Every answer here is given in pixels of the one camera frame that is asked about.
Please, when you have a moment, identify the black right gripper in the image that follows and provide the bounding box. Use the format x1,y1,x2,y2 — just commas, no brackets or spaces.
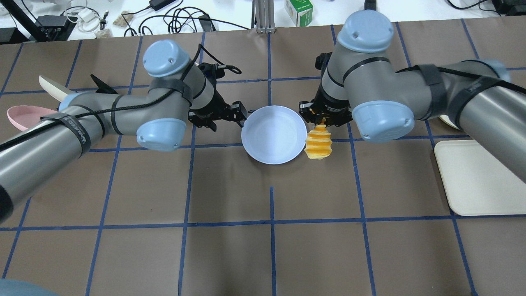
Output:
298,88,353,126

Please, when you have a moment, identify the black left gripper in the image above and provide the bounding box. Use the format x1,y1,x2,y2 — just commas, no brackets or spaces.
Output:
188,92,248,132

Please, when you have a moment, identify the yellow ridged bread loaf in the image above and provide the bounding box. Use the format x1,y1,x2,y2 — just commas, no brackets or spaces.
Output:
304,118,332,160

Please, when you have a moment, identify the blue plate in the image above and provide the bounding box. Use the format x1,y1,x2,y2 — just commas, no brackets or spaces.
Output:
241,105,307,165

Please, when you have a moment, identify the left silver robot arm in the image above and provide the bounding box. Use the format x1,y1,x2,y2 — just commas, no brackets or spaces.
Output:
0,39,247,222

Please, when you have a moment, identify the white round plate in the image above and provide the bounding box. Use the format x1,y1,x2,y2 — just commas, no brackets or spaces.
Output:
439,115,460,130

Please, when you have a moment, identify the cream plate in rack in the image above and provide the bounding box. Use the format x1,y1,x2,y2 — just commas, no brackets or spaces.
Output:
38,75,76,102

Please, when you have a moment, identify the pink plate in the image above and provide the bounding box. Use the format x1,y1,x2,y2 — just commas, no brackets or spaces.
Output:
6,105,57,131

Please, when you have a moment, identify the green white box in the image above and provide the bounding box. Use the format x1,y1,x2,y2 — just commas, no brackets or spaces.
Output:
284,0,314,27

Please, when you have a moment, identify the white rectangular tray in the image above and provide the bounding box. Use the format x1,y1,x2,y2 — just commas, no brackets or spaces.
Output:
434,140,526,217

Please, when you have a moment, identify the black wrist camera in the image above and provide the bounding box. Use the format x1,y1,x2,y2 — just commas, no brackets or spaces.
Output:
198,62,226,85

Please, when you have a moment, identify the aluminium frame post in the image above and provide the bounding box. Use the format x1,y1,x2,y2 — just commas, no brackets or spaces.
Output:
251,0,276,34

